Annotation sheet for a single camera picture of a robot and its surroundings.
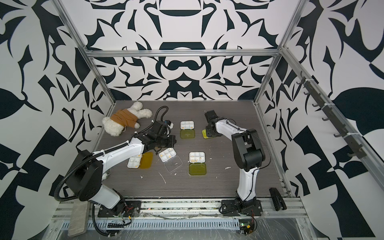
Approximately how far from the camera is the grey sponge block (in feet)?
2.21

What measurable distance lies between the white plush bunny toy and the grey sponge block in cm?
40

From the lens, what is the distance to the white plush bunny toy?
3.22 feet

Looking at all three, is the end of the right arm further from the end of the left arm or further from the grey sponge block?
the grey sponge block
